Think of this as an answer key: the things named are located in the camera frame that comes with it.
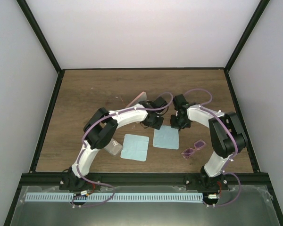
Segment blue cleaning cloth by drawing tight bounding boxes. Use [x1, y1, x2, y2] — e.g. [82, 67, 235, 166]
[120, 134, 149, 161]
[152, 125, 179, 150]

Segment pink glasses case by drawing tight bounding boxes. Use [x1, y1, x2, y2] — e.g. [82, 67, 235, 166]
[126, 91, 147, 108]

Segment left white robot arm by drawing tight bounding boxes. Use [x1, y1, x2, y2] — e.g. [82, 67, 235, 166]
[60, 96, 171, 190]

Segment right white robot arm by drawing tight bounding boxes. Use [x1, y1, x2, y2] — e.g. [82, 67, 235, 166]
[170, 94, 248, 190]

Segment purple sunglasses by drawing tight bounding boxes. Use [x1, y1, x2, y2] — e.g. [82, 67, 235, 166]
[181, 140, 207, 160]

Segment orange sunglasses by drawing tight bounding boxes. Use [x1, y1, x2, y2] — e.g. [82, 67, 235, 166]
[105, 96, 126, 109]

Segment grey glasses case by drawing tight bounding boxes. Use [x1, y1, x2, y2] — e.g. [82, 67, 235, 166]
[104, 138, 123, 156]

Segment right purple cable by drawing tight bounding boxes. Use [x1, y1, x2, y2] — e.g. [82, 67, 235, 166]
[183, 89, 241, 209]

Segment purple cable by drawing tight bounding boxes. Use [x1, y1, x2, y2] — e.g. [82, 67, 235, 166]
[70, 91, 175, 209]
[183, 89, 241, 209]

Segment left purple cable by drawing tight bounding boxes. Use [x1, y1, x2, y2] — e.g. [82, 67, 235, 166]
[70, 91, 175, 209]

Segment black aluminium frame rail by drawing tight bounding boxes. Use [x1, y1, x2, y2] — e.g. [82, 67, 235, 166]
[21, 173, 274, 189]

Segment blue slotted cable duct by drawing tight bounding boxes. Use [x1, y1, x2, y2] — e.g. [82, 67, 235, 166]
[25, 193, 203, 203]

